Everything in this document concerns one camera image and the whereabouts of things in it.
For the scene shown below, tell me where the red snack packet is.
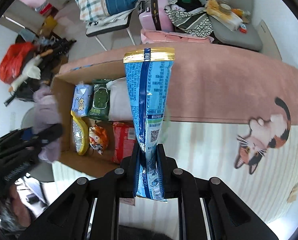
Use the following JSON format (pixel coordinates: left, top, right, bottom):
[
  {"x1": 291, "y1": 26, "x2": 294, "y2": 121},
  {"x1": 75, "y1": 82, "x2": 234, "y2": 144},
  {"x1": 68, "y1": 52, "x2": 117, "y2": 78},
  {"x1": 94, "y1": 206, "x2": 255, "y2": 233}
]
[{"x1": 113, "y1": 122, "x2": 136, "y2": 164}]

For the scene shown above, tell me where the orange cartoon snack packet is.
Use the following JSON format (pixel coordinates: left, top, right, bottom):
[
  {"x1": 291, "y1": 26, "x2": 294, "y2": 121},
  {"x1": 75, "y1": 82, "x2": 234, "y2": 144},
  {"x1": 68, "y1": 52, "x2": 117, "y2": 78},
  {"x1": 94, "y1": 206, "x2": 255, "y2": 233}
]
[{"x1": 89, "y1": 124, "x2": 109, "y2": 155}]

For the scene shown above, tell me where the lilac sock bundle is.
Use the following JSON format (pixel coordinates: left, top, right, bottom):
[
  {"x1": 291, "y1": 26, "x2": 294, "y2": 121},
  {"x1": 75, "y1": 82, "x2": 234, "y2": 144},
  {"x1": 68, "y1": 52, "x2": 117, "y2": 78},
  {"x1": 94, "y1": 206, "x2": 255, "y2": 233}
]
[{"x1": 33, "y1": 83, "x2": 61, "y2": 164}]

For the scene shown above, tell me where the white cotton pad bag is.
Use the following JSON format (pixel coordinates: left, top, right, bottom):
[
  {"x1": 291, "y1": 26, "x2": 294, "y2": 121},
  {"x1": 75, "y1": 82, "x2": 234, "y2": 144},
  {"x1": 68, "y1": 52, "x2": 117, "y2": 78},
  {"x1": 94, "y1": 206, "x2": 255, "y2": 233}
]
[{"x1": 106, "y1": 77, "x2": 133, "y2": 121}]

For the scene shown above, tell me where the yellow grey scrub sponge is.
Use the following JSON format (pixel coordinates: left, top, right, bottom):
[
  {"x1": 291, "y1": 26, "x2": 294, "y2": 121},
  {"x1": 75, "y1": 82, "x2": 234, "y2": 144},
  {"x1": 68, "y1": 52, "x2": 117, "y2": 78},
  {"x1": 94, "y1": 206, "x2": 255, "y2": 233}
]
[{"x1": 70, "y1": 111, "x2": 89, "y2": 155}]

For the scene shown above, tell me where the green wet wipes pack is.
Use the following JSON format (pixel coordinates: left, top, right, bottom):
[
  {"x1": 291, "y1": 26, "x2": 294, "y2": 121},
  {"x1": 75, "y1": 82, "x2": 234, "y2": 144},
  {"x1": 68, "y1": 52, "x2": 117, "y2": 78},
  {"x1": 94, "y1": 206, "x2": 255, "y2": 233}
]
[{"x1": 88, "y1": 79, "x2": 111, "y2": 121}]

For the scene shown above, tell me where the light blue tissue pack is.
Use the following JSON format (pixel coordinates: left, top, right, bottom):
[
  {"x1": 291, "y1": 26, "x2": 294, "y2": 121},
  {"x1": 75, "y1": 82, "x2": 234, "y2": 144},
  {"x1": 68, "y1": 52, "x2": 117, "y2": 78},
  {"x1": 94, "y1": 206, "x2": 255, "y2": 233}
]
[{"x1": 71, "y1": 83, "x2": 93, "y2": 117}]

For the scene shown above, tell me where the blue long snack packet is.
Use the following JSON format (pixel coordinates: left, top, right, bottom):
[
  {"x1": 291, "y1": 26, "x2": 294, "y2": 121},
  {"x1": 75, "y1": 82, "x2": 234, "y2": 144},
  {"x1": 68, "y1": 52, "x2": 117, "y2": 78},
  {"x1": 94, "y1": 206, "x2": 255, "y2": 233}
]
[{"x1": 124, "y1": 47, "x2": 175, "y2": 201}]

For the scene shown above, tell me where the grey chair near table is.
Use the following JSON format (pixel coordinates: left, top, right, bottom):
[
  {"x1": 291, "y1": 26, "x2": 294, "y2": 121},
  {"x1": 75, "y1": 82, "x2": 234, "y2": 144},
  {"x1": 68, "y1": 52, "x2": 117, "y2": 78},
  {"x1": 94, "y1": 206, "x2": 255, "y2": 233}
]
[{"x1": 20, "y1": 107, "x2": 55, "y2": 183}]

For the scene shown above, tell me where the open cardboard box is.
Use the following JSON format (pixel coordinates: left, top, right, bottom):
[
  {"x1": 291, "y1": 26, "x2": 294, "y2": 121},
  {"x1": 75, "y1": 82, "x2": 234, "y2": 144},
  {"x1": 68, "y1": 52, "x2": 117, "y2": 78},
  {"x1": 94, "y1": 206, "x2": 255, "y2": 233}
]
[{"x1": 51, "y1": 61, "x2": 136, "y2": 178}]

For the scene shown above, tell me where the dark fleece sleeve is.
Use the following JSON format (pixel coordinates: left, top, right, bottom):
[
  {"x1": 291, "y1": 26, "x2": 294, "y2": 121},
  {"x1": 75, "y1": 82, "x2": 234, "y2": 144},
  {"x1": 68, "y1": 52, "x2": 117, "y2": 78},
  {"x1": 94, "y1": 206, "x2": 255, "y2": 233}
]
[{"x1": 119, "y1": 225, "x2": 172, "y2": 240}]

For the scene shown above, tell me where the white goose plush toy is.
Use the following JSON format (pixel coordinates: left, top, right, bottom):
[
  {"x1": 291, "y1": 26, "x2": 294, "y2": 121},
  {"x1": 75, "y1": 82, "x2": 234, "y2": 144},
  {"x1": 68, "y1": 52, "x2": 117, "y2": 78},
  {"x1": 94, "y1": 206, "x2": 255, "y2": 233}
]
[{"x1": 9, "y1": 49, "x2": 53, "y2": 92}]

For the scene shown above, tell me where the striped pink cat table mat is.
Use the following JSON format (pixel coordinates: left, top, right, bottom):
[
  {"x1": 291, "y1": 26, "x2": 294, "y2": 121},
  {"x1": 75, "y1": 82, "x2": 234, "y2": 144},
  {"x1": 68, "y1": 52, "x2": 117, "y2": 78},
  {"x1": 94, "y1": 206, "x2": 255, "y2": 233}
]
[{"x1": 51, "y1": 42, "x2": 298, "y2": 224}]

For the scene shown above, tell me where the orange plastic bag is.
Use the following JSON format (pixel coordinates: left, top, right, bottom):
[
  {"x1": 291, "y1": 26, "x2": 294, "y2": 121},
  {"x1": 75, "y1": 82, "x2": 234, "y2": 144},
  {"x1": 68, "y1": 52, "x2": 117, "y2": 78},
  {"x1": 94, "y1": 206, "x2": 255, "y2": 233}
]
[{"x1": 0, "y1": 42, "x2": 36, "y2": 85}]

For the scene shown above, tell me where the pink suitcase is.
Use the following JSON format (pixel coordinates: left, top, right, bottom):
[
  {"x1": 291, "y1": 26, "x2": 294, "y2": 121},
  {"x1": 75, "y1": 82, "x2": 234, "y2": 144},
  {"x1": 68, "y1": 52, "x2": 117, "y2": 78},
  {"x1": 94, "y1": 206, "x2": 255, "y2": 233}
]
[{"x1": 138, "y1": 0, "x2": 174, "y2": 32}]

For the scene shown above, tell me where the black white patterned bag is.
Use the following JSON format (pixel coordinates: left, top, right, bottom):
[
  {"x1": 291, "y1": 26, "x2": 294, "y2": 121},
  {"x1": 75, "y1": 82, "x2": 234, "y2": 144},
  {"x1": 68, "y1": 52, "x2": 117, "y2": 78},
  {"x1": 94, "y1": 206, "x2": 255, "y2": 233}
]
[{"x1": 164, "y1": 0, "x2": 213, "y2": 38}]

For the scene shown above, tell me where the yellow snack bag on chair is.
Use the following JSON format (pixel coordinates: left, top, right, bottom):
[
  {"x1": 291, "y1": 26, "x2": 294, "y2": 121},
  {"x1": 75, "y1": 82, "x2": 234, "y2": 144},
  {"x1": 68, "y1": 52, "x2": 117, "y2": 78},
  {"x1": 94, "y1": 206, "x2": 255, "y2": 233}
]
[{"x1": 206, "y1": 0, "x2": 243, "y2": 31}]

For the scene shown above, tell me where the black stroller frame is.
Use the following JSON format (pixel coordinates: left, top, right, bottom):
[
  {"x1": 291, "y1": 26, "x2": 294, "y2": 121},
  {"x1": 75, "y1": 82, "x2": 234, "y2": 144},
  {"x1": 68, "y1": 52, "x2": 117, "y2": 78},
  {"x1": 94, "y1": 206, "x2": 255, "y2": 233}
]
[{"x1": 4, "y1": 36, "x2": 76, "y2": 106}]

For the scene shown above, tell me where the grey chair by wall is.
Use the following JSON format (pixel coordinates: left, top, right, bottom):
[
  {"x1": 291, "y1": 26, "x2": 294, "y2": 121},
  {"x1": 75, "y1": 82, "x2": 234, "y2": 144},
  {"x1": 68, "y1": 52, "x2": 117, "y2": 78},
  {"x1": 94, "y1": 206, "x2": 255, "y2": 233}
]
[{"x1": 206, "y1": 0, "x2": 262, "y2": 51}]

